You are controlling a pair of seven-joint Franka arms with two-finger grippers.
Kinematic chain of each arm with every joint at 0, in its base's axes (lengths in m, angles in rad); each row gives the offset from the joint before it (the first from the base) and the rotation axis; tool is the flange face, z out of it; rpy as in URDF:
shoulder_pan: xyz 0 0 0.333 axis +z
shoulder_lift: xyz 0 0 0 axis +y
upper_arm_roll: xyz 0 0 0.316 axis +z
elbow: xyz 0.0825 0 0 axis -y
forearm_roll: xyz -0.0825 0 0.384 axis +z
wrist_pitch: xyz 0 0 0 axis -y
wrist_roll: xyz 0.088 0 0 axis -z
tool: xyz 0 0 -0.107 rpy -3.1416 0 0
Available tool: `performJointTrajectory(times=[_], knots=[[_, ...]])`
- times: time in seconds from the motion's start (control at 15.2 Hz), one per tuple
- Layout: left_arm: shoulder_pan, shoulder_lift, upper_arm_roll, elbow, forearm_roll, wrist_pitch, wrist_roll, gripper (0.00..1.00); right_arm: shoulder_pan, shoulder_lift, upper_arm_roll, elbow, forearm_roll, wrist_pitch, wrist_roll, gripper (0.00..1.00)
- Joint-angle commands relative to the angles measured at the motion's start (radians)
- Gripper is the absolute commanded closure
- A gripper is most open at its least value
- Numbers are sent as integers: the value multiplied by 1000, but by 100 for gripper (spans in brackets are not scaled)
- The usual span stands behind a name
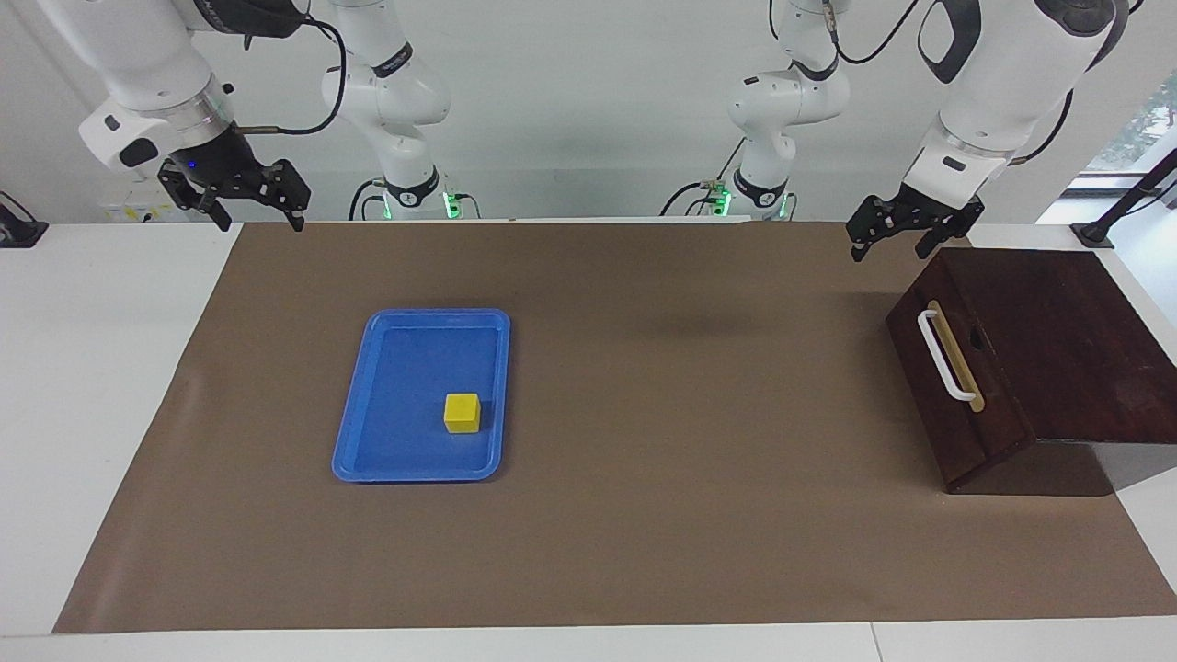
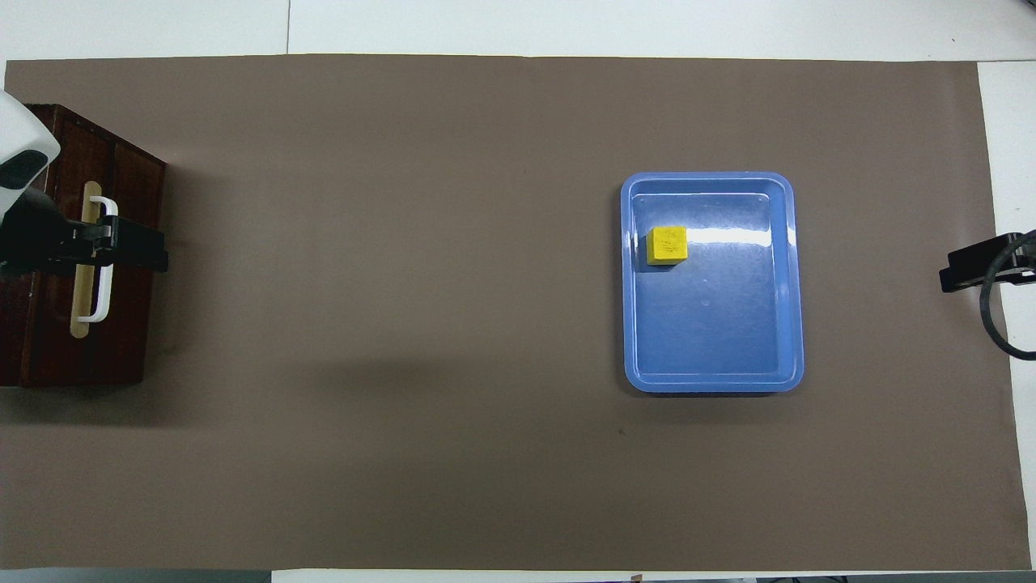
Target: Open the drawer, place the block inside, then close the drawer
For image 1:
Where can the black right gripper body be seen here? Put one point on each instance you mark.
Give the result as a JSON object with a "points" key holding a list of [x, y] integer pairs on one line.
{"points": [[225, 165]]}

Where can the brown paper table mat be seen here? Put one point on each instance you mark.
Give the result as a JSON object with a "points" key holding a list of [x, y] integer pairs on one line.
{"points": [[644, 515]]}

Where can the yellow block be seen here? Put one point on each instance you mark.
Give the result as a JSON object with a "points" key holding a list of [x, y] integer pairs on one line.
{"points": [[462, 414]]}

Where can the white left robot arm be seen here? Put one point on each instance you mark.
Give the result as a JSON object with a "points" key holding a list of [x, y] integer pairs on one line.
{"points": [[1002, 83]]}

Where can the blue plastic tray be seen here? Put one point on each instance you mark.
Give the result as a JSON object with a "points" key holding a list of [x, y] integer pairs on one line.
{"points": [[395, 395]]}

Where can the window with greenery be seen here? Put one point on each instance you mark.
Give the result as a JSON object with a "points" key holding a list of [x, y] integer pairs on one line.
{"points": [[1145, 129]]}

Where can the dark wooden drawer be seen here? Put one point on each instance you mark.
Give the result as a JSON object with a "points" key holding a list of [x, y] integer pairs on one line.
{"points": [[975, 441]]}

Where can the black stand with foot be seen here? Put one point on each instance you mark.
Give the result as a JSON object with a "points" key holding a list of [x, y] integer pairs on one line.
{"points": [[1094, 234]]}

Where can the white wall socket box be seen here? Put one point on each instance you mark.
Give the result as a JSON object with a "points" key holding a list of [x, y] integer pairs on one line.
{"points": [[129, 213]]}

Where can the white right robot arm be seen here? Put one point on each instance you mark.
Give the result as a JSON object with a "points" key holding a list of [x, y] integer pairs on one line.
{"points": [[138, 64]]}

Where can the black table clamp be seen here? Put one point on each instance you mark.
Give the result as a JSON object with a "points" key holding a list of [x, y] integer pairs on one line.
{"points": [[18, 230]]}

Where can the dark brown wooden cabinet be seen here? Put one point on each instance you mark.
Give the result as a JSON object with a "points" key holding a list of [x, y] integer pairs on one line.
{"points": [[1057, 340]]}

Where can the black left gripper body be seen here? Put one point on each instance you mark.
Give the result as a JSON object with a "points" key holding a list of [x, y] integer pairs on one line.
{"points": [[929, 210]]}

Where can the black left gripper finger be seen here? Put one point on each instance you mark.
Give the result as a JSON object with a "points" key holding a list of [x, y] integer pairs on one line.
{"points": [[878, 216], [952, 232]]}

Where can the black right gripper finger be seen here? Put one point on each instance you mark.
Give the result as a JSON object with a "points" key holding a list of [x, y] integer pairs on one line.
{"points": [[188, 195], [292, 188]]}

